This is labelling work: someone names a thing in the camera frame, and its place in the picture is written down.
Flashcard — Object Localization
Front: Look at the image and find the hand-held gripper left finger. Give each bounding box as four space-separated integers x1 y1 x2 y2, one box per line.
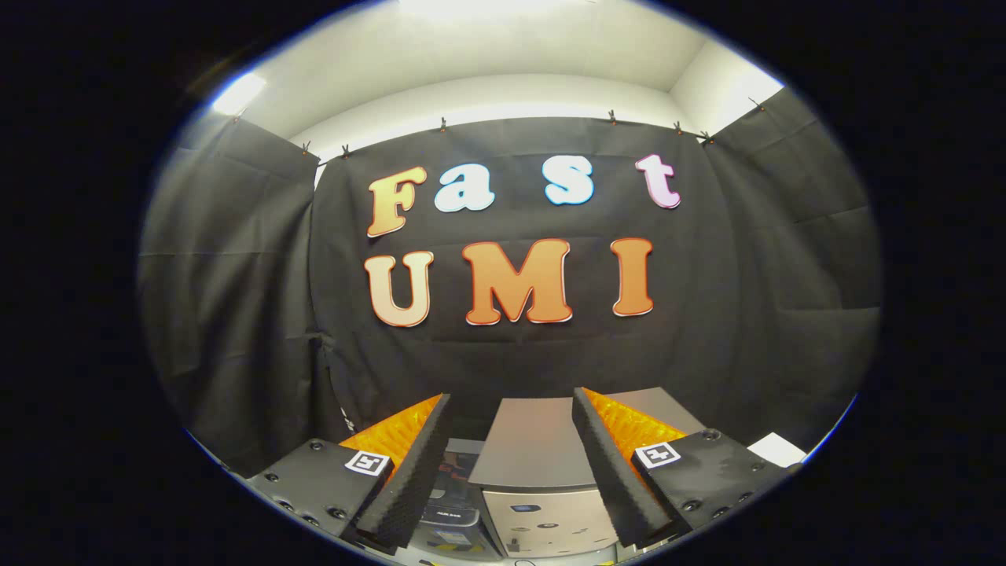
245 393 453 556

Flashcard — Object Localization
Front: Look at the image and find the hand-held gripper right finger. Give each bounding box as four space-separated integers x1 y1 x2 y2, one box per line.
571 386 804 549

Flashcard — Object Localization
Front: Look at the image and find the dark grey washing machine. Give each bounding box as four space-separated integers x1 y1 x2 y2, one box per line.
409 439 505 564

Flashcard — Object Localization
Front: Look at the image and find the grey cabinet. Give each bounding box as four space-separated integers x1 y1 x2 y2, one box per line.
469 387 710 560

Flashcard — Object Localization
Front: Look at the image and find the white paper sheet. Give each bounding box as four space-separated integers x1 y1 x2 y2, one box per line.
747 432 808 469

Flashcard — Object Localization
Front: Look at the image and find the row of small cloth clips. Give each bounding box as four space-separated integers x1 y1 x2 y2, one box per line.
231 97 765 160

